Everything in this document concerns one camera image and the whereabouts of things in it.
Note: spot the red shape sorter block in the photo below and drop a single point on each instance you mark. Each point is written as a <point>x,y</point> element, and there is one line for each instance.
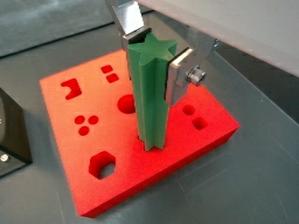
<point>91,109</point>

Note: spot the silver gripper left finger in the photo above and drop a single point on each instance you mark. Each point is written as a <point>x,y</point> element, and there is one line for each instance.
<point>128,20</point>

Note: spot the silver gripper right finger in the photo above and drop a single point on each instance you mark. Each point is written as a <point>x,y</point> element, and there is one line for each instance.
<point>185,66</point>

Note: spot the black curved holder stand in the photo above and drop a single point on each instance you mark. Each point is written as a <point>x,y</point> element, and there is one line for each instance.
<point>15,150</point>

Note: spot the green star-shaped peg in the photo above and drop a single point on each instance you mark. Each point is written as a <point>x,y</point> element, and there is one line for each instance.
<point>148,60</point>

